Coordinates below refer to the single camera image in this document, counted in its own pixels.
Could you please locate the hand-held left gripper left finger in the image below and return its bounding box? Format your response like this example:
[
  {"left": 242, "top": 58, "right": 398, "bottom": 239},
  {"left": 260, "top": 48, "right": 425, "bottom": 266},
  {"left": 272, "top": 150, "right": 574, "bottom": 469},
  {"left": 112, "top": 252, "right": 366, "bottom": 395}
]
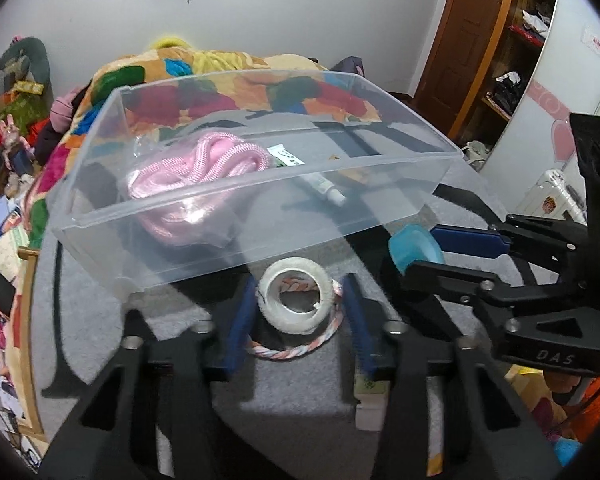
[{"left": 40, "top": 276, "right": 260, "bottom": 480}]

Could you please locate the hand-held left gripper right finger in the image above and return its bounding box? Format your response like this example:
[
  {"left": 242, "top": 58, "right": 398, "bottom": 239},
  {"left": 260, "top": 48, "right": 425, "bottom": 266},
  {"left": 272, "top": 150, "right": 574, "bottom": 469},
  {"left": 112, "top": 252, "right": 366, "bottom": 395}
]
[{"left": 343, "top": 274, "right": 565, "bottom": 480}]

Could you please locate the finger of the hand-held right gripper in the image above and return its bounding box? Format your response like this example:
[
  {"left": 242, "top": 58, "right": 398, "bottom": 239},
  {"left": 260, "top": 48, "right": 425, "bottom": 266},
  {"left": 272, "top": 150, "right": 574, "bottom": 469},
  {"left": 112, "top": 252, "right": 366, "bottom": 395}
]
[
  {"left": 429, "top": 214, "right": 589, "bottom": 275},
  {"left": 401, "top": 258, "right": 600, "bottom": 377}
]

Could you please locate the light blue tape roll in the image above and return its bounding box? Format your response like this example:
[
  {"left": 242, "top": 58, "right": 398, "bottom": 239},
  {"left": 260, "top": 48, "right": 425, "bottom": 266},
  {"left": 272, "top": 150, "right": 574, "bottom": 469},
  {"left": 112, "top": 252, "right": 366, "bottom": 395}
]
[{"left": 387, "top": 224, "right": 446, "bottom": 277}]

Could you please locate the white tape roll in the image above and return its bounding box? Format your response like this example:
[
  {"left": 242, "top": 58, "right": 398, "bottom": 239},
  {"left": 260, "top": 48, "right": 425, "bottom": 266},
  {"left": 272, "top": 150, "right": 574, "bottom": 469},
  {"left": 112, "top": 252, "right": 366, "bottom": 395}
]
[{"left": 256, "top": 256, "right": 337, "bottom": 335}]

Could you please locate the clear plastic storage box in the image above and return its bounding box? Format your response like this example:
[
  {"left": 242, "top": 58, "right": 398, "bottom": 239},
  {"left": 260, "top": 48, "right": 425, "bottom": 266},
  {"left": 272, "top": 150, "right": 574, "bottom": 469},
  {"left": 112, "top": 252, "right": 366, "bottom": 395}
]
[{"left": 50, "top": 71, "right": 465, "bottom": 302}]

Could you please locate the white suitcase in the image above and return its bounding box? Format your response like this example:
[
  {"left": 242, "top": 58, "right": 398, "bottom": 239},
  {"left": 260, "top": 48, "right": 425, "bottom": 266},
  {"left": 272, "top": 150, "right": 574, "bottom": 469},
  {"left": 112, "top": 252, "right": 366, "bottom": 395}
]
[{"left": 512, "top": 168, "right": 589, "bottom": 226}]

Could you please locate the grey patterned mat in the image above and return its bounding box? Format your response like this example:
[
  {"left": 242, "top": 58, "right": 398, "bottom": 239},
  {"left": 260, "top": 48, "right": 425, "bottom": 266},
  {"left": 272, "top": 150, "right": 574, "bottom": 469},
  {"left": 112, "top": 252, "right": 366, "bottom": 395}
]
[{"left": 30, "top": 110, "right": 513, "bottom": 480}]

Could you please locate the white wardrobe sliding door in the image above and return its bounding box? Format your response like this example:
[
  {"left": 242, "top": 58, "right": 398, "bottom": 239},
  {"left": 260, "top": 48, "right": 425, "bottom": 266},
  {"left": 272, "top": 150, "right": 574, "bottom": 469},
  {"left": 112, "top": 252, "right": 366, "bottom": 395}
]
[{"left": 480, "top": 0, "right": 600, "bottom": 211}]

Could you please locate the white tube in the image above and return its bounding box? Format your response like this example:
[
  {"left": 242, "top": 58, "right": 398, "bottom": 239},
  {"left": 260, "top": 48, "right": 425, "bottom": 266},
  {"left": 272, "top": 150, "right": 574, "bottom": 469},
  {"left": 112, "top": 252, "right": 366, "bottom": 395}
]
[{"left": 298, "top": 171, "right": 349, "bottom": 206}]

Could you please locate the wooden wardrobe shelf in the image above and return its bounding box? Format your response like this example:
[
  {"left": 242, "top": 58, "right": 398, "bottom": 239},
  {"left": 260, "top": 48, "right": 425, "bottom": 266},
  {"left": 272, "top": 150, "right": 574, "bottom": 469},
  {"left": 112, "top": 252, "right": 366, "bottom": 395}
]
[{"left": 480, "top": 0, "right": 564, "bottom": 122}]

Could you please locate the white printed label card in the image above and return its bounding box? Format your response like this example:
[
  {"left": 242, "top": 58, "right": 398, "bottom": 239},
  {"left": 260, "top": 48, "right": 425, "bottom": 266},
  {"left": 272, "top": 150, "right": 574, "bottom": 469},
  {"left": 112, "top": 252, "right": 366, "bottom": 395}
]
[{"left": 267, "top": 144, "right": 306, "bottom": 169}]

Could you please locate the brown wooden door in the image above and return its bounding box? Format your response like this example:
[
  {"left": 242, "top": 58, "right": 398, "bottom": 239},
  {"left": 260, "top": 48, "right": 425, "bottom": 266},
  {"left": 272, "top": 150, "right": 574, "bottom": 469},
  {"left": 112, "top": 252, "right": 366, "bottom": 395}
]
[{"left": 412, "top": 0, "right": 524, "bottom": 137}]

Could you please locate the colourful patchwork blanket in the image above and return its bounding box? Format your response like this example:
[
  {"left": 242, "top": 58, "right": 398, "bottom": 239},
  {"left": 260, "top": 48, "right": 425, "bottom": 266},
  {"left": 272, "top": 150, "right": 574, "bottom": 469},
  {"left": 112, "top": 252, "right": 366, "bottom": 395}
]
[{"left": 15, "top": 45, "right": 384, "bottom": 261}]

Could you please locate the pink knitted hat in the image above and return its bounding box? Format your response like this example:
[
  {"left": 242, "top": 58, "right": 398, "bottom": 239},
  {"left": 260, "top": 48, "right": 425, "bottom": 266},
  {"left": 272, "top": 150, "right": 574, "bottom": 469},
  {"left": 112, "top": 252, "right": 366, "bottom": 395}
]
[{"left": 49, "top": 86, "right": 87, "bottom": 132}]

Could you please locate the yellow plush item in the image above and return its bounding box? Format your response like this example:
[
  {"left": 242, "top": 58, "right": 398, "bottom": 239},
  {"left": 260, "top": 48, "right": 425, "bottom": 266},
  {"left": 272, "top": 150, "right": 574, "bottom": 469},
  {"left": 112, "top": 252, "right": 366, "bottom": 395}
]
[{"left": 147, "top": 35, "right": 194, "bottom": 54}]

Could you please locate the pastel braided cord ring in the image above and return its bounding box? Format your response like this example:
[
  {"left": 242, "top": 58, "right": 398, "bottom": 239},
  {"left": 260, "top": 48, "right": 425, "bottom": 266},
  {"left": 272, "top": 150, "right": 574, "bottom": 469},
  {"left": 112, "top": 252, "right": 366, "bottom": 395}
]
[{"left": 243, "top": 279, "right": 345, "bottom": 361}]

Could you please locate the pink braided rope bundle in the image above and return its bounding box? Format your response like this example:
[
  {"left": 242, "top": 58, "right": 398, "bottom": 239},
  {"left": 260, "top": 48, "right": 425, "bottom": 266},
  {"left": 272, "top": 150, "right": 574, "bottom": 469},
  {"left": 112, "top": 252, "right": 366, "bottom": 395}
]
[{"left": 125, "top": 130, "right": 272, "bottom": 247}]

